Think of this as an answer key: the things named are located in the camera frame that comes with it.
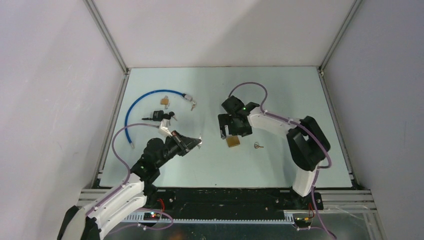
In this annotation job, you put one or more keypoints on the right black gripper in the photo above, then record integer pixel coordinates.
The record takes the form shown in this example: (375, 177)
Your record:
(224, 119)

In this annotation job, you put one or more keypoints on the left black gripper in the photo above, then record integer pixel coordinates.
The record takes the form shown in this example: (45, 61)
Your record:
(184, 143)

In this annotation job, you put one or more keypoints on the silver key pair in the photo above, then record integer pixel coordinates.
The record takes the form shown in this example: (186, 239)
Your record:
(200, 141)

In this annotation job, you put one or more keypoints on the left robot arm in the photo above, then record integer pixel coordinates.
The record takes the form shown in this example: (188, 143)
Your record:
(95, 220)

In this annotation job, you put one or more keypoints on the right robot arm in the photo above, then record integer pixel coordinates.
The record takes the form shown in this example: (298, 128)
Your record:
(307, 143)

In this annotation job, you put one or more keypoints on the black padlock with keys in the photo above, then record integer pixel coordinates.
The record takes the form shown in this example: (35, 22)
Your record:
(160, 116)

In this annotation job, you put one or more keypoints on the small brass padlock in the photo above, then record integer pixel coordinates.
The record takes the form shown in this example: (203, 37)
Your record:
(165, 102)

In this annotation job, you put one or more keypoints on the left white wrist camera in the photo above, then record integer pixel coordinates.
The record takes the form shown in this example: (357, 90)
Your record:
(164, 128)

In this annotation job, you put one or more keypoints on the keys on cable lock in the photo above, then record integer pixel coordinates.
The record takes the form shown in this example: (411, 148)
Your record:
(194, 104)

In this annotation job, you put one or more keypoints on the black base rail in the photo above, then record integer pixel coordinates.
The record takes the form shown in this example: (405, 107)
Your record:
(232, 204)

